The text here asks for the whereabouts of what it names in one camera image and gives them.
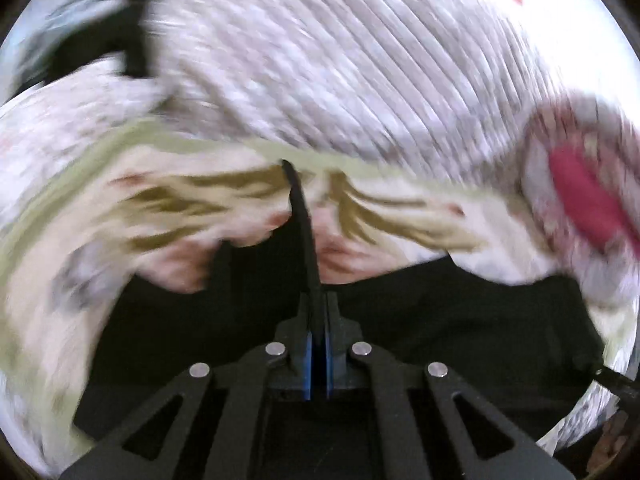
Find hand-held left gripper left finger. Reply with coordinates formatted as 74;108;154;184
60;293;317;480

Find cream floral blanket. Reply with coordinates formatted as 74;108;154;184
0;119;640;476

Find black cloth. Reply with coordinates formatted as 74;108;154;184
47;0;161;81

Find black pants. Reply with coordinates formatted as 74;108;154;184
74;159;607;480

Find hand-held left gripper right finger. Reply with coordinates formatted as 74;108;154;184
325;292;577;480

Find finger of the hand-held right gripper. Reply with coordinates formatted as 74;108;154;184
594;366;640;401

